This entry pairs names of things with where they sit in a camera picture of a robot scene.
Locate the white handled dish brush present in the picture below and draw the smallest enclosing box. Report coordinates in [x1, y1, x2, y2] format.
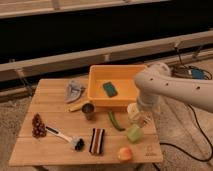
[46, 126, 85, 151]

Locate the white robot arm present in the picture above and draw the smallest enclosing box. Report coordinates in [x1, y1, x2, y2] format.
[134, 62, 213, 113]

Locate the yellow plastic tray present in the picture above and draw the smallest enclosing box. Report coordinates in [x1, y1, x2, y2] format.
[87, 65, 146, 107]

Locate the green sponge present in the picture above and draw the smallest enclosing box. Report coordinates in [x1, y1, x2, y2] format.
[103, 82, 117, 97]

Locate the green chili pepper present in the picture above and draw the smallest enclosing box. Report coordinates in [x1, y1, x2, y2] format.
[108, 111, 125, 131]

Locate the dark metal cup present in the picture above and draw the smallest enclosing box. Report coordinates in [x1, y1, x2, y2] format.
[82, 103, 95, 120]

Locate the grey crumpled cloth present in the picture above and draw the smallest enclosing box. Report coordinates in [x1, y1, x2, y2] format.
[65, 80, 85, 103]

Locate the wooden table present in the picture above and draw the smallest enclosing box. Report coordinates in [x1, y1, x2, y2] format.
[9, 79, 163, 166]

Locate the orange peach fruit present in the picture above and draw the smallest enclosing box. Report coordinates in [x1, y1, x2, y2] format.
[117, 147, 133, 162]

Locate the bunch of dark grapes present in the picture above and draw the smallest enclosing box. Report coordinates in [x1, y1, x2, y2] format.
[32, 114, 47, 138]

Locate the blue power device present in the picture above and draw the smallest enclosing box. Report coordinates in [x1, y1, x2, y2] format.
[172, 65, 208, 81]

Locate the black cable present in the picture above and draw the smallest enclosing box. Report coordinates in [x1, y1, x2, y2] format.
[151, 46, 213, 171]

